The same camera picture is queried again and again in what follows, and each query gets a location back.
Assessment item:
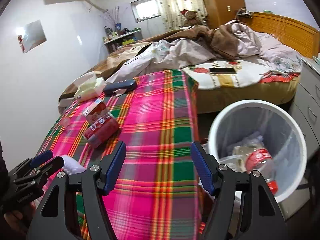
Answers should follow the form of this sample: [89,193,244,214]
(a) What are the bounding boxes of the dark blue glasses case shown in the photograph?
[103,79,137,96]

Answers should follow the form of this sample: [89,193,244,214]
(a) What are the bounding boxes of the branches in blue vase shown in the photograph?
[102,5,128,31]

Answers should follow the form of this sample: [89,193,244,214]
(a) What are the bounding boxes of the grey drawer cabinet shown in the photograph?
[287,56,320,153]

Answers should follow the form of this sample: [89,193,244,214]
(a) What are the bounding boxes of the red milk drink can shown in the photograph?
[82,113,119,148]

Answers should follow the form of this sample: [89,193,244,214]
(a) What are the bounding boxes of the brown paper bag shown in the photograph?
[232,145,265,172]

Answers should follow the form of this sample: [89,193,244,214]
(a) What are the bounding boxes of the silver wall panel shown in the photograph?
[16,20,47,53]

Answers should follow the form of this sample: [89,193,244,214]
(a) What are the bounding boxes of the person left hand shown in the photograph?
[4,202,36,237]

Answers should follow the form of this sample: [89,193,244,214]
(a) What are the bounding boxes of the floral bed sheet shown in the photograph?
[183,56,302,90]

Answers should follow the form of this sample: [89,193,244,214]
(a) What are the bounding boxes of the light pink duvet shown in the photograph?
[106,22,303,90]

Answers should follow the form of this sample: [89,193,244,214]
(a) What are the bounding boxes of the brown blanket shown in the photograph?
[57,24,239,106]

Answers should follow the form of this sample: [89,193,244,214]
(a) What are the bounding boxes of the clear plastic cup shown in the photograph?
[60,116,71,131]

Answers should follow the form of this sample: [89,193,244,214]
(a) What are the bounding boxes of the clear bottle red cap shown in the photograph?
[247,149,278,194]

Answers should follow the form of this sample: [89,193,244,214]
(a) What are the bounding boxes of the plaid pink green tablecloth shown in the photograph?
[40,70,201,239]

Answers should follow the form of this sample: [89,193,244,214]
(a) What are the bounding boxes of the black smartphone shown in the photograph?
[209,67,236,75]

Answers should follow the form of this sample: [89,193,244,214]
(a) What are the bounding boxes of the wall shelf with items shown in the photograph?
[104,28,143,54]

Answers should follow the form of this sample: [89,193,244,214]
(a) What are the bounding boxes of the brown teddy bear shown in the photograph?
[180,9,206,27]

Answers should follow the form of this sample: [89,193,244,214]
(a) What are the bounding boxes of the small window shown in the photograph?
[130,0,161,23]

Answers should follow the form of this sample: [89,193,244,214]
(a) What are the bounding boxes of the white round trash bin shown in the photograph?
[206,100,307,219]

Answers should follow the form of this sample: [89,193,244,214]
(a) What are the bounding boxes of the wooden bed headboard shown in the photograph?
[239,12,319,58]

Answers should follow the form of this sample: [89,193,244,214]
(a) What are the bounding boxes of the red white snack carton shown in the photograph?
[82,99,108,124]

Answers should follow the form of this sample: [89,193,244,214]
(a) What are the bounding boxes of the floral curtain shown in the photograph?
[157,0,207,31]

